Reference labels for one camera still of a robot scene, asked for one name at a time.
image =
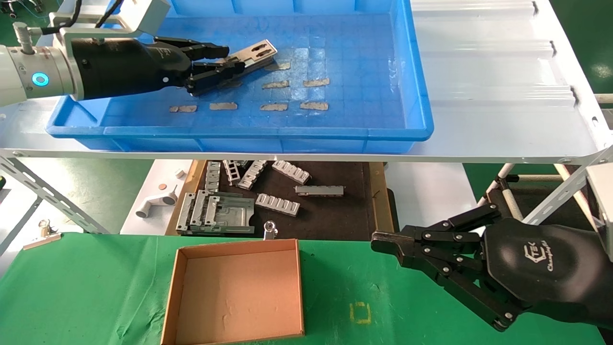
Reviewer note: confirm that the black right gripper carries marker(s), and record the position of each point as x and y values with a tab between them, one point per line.
550	268

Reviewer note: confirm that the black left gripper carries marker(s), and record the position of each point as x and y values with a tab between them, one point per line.
124	67

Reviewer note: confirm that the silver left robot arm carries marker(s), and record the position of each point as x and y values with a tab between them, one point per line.
19	72

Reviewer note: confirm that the blue plastic tray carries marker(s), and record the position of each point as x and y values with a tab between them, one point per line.
359	72

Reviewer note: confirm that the shallow cardboard box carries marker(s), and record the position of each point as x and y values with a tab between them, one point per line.
239	287

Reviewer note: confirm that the brown tape scrap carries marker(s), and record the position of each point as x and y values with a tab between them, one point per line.
314	106
183	109
274	107
223	106
275	85

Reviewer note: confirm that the black pad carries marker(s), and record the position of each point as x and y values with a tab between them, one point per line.
335	215

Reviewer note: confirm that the white perforated metal brace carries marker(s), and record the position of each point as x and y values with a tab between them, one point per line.
565	188
14	231
48	194

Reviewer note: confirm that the grey closed metal bar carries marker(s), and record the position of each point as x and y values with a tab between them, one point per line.
319	190

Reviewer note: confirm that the white slanted metal bar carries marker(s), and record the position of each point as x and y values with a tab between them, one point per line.
581	203

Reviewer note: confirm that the large grey stamped metal plate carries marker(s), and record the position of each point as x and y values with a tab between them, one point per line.
234	213

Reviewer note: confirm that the white pipe fitting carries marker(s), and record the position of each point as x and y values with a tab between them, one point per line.
153	206

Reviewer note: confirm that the white metal shelf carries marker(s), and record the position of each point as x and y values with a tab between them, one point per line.
479	96

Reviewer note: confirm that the silver binder clip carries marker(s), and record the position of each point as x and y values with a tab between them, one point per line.
269	232

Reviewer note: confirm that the black wheeled chair base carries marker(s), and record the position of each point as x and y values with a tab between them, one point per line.
37	5

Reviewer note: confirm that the green table mat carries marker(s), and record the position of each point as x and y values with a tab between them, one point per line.
96	287

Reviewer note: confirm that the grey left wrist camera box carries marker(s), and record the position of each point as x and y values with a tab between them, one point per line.
148	14

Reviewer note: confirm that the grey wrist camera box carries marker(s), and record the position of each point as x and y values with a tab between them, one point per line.
148	14
604	201

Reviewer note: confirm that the white pipe frame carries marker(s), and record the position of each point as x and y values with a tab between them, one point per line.
504	172

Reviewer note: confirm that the grey slotted metal bracket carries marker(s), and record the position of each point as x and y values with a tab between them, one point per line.
232	171
278	204
291	171
252	173
212	176

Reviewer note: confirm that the grey metal rail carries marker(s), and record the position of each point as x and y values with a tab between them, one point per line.
186	211
201	207

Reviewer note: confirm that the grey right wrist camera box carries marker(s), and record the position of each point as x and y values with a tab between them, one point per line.
604	201

